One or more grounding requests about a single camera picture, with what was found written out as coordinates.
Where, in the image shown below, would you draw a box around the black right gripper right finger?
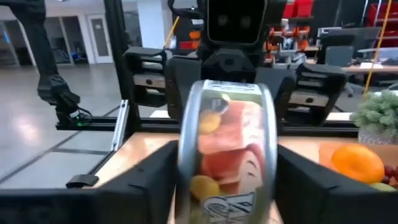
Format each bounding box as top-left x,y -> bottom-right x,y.
275,144 -> 398,224

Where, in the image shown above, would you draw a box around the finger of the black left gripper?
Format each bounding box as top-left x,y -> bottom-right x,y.
285,63 -> 348,127
123,47 -> 170,108

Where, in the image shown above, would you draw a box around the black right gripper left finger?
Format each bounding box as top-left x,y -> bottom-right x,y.
93,140 -> 178,224

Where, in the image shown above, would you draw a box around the grey office chair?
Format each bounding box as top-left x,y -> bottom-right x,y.
324,45 -> 355,97

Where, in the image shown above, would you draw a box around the white door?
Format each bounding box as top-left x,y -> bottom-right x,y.
86,14 -> 114,65

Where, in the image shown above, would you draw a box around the storage bin rack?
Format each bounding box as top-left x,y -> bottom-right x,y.
266,18 -> 313,69

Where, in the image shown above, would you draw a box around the orange toy fruit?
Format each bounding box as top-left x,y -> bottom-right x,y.
330,143 -> 386,184

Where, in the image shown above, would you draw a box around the wooden office desk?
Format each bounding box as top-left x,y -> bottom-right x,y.
306,60 -> 398,75

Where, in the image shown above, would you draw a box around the black table clamp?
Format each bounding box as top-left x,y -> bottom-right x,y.
65,174 -> 100,189

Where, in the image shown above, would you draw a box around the green grapes bunch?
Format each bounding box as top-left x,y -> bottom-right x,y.
349,90 -> 398,146

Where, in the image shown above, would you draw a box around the yellow-green toy pear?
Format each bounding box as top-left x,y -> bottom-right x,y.
369,182 -> 398,193

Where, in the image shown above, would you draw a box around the yellow pole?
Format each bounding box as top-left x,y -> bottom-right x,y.
363,0 -> 394,96

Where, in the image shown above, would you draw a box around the dark red toy grapes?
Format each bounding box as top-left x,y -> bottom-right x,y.
382,164 -> 398,184

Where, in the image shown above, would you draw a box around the black vertical frame post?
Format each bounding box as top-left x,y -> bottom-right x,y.
103,0 -> 139,134

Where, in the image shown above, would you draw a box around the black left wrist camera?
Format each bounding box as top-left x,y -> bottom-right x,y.
205,0 -> 269,47

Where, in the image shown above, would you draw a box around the black frame rail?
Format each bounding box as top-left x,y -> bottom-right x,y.
55,115 -> 360,138

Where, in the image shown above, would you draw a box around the yellow broom handle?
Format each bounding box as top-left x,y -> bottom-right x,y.
163,16 -> 181,49

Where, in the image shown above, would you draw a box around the silver aluminium bracket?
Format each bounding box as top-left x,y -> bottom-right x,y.
111,99 -> 129,152

